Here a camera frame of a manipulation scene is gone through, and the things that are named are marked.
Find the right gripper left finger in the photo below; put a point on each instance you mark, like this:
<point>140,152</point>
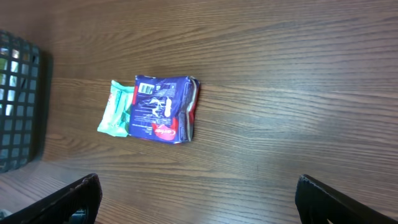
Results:
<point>78,202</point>

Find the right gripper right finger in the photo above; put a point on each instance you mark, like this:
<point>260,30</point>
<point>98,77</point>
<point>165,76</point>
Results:
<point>317,202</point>

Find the teal wet wipes pack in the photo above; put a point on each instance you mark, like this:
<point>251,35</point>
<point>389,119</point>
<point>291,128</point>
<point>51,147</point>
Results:
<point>116,117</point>

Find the purple sanitary pad pack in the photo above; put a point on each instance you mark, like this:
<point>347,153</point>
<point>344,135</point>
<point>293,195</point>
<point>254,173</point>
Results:
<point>163,109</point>

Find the grey plastic shopping basket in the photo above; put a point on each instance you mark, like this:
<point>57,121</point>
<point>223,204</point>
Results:
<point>20,67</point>

